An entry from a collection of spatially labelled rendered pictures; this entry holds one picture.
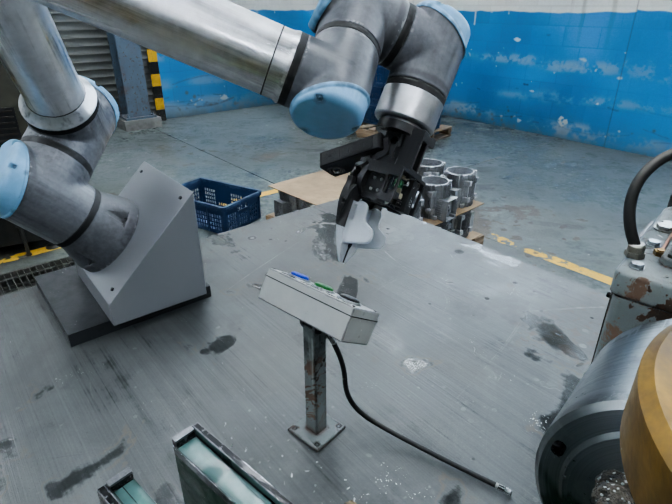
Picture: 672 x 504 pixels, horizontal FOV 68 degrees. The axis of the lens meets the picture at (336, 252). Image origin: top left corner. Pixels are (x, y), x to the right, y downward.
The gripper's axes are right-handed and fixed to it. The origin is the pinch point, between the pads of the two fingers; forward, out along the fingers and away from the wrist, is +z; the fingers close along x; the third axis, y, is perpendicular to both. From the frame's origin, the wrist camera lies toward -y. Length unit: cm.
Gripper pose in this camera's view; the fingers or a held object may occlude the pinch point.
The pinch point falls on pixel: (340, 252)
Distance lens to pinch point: 73.9
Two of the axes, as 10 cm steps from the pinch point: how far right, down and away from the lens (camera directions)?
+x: 5.5, 2.1, 8.1
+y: 7.5, 3.0, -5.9
